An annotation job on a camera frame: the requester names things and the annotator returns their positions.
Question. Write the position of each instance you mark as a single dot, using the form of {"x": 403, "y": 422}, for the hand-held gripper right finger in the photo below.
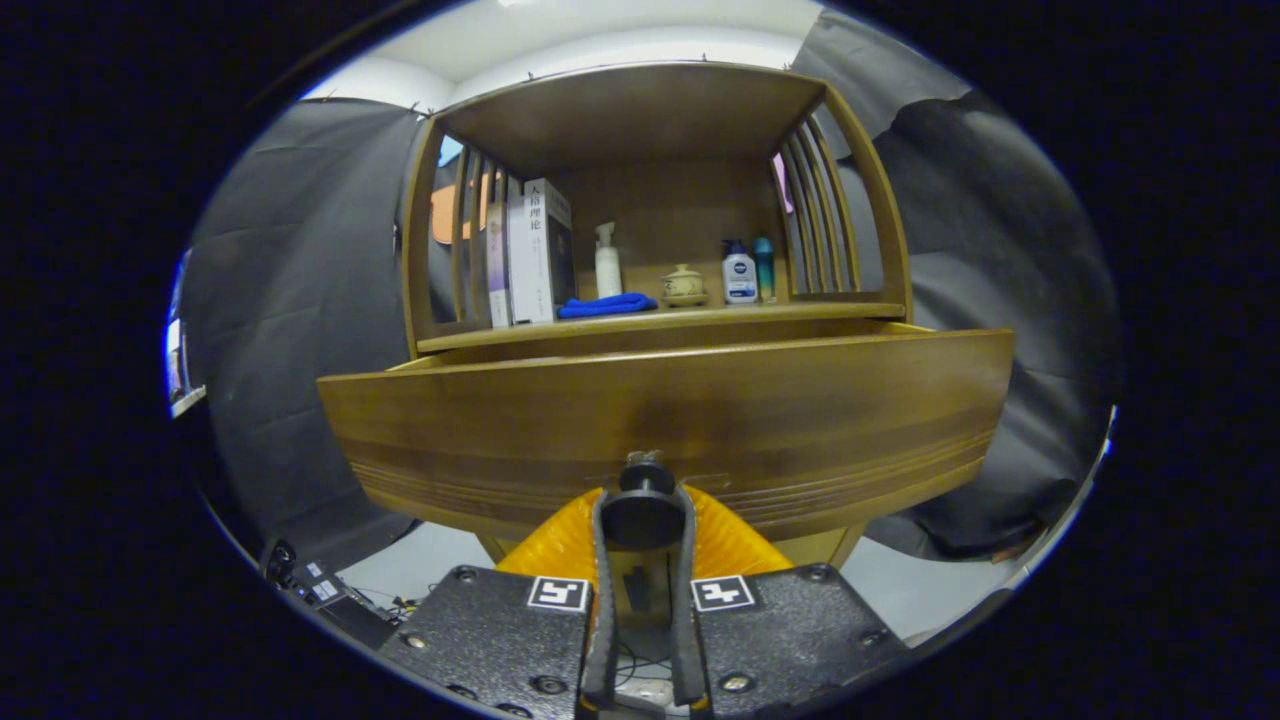
{"x": 800, "y": 640}

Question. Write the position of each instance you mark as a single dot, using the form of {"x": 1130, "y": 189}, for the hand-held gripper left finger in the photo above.
{"x": 500, "y": 640}

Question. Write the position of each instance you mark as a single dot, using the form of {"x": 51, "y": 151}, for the wooden drawer with black knob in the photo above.
{"x": 700, "y": 420}

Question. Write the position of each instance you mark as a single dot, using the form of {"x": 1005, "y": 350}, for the wooden cabinet door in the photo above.
{"x": 640, "y": 565}

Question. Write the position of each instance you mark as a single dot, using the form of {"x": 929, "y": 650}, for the wooden countertop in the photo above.
{"x": 700, "y": 318}

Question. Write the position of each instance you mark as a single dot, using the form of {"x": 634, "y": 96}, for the wooden cabinet with slatted sides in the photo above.
{"x": 640, "y": 120}

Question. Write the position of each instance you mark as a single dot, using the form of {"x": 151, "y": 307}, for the blue folded cloth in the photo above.
{"x": 605, "y": 305}

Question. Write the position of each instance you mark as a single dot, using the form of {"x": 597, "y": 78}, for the beige ceramic saucer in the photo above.
{"x": 685, "y": 300}

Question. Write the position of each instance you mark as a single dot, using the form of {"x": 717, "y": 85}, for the white lotion bottle blue cap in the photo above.
{"x": 740, "y": 280}

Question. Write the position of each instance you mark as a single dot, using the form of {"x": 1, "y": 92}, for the thin pale purple book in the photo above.
{"x": 497, "y": 270}

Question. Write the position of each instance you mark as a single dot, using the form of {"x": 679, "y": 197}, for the teal slim bottle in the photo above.
{"x": 765, "y": 270}

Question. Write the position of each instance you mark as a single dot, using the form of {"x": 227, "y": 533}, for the thin white book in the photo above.
{"x": 517, "y": 265}

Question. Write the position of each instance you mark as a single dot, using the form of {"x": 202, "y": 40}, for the beige lidded tea cup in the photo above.
{"x": 684, "y": 282}

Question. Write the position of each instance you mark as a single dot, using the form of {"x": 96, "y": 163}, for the white pump bottle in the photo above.
{"x": 608, "y": 265}

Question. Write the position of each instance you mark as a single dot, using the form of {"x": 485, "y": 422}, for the thick white book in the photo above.
{"x": 545, "y": 250}

